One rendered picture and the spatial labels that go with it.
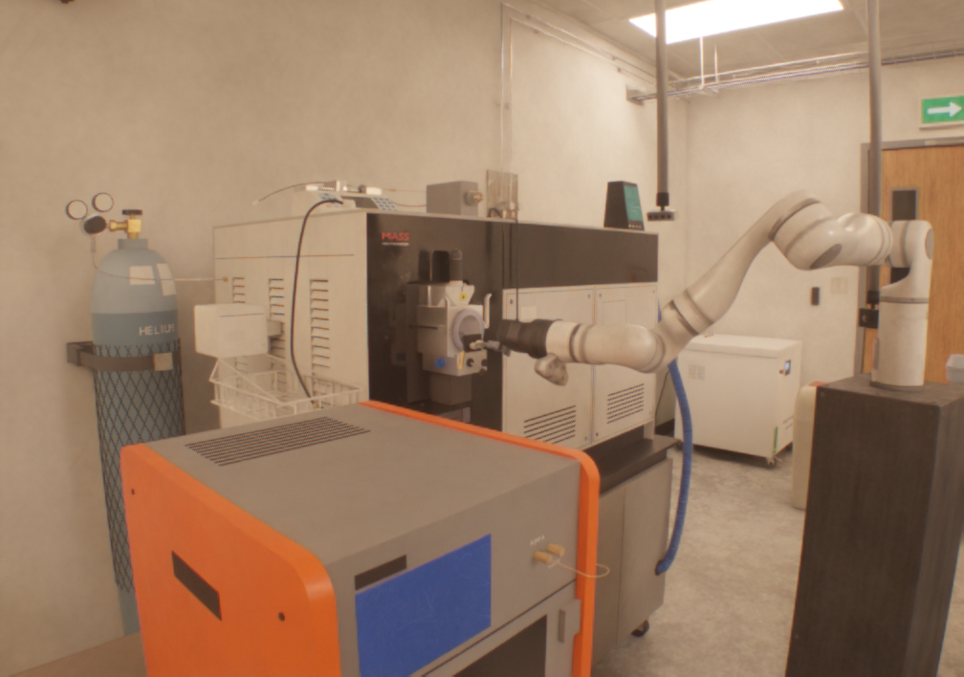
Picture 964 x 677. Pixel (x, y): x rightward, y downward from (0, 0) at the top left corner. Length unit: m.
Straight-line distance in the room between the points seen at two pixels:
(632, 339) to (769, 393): 3.31
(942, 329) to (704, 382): 1.61
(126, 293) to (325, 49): 1.31
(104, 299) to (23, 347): 0.39
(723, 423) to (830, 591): 3.05
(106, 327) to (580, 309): 1.27
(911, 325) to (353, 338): 1.08
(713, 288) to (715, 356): 3.38
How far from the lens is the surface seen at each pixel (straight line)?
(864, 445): 1.33
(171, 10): 2.37
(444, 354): 1.22
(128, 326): 1.79
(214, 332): 1.37
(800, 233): 0.96
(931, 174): 4.75
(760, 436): 4.35
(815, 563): 1.45
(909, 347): 1.36
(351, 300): 1.21
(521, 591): 0.65
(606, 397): 1.88
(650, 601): 2.32
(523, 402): 1.55
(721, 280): 0.98
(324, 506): 0.57
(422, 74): 2.93
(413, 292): 1.26
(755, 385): 4.29
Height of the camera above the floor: 1.34
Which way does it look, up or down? 5 degrees down
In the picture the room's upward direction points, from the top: straight up
